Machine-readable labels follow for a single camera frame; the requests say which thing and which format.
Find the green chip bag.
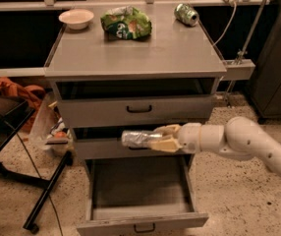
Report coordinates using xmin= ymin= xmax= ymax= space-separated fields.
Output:
xmin=100 ymin=6 xmax=152 ymax=40

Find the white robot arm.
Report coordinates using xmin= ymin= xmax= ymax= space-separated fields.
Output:
xmin=148 ymin=117 xmax=281 ymax=177

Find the grey top drawer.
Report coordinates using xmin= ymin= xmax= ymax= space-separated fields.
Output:
xmin=55 ymin=78 xmax=213 ymax=128

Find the orange bag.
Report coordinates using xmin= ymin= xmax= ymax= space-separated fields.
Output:
xmin=0 ymin=77 xmax=46 ymax=132

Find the green soda can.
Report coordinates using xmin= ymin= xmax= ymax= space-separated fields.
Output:
xmin=174 ymin=3 xmax=199 ymax=27

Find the grey drawer cabinet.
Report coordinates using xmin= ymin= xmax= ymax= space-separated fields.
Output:
xmin=45 ymin=3 xmax=226 ymax=169

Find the grey bottom drawer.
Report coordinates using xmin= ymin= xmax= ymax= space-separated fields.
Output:
xmin=77 ymin=155 xmax=208 ymax=236

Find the metal pole with clamp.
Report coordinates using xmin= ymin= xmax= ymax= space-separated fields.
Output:
xmin=224 ymin=0 xmax=267 ymax=106

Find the grey side shelf rail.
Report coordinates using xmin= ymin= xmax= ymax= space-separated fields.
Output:
xmin=0 ymin=67 xmax=44 ymax=77

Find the clear plastic bag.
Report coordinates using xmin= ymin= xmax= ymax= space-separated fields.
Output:
xmin=29 ymin=91 xmax=74 ymax=156

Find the black floor cable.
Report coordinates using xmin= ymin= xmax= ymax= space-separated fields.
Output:
xmin=4 ymin=120 xmax=65 ymax=236

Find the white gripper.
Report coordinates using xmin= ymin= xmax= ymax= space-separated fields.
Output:
xmin=149 ymin=123 xmax=201 ymax=153

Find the black cart stand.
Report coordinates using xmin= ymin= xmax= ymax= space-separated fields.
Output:
xmin=0 ymin=93 xmax=73 ymax=234

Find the white cable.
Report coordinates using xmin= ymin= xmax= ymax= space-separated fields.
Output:
xmin=212 ymin=2 xmax=239 ymax=47

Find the grey middle drawer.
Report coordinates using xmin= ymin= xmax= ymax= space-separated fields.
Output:
xmin=69 ymin=122 xmax=205 ymax=160

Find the white bowl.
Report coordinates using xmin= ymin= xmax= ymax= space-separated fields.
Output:
xmin=59 ymin=9 xmax=94 ymax=30

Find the grey drawer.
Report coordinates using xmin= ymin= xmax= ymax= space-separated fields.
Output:
xmin=69 ymin=122 xmax=205 ymax=160
xmin=55 ymin=78 xmax=213 ymax=128
xmin=77 ymin=155 xmax=208 ymax=236

